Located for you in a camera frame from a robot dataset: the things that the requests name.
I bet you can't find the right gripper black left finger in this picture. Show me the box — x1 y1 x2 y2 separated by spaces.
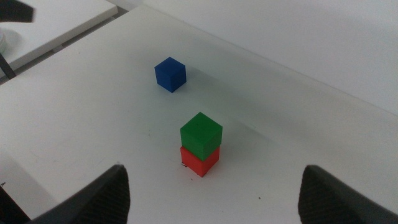
26 164 131 224

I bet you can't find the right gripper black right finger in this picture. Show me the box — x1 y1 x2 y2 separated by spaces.
297 165 398 224

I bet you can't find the red cube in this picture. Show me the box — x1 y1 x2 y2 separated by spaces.
180 146 221 178

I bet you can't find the green cube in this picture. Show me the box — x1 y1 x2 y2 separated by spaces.
180 111 223 162

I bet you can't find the blue cube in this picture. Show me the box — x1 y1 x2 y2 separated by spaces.
154 57 187 93

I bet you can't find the black stand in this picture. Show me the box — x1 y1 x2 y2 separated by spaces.
0 185 31 224

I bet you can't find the thin black rod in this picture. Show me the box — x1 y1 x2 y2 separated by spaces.
0 52 17 80

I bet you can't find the white side table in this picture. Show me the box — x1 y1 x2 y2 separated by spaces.
0 0 119 78

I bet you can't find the white round container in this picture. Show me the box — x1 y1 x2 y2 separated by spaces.
0 27 7 54

